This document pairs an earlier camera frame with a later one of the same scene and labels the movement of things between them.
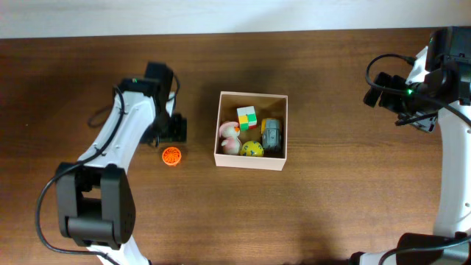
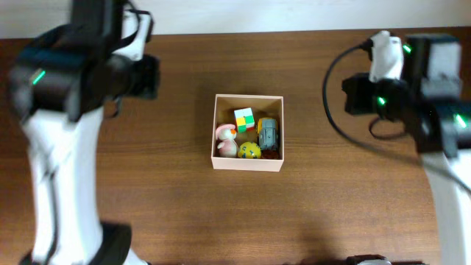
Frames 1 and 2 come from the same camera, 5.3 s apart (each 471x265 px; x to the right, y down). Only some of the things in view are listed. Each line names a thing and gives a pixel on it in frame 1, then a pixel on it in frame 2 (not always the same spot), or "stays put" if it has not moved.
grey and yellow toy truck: [271, 134] stays put
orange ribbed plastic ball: [171, 156] → [269, 154]
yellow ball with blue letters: [252, 149] stays put
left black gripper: [179, 135] → [153, 89]
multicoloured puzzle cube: [246, 118] stays put
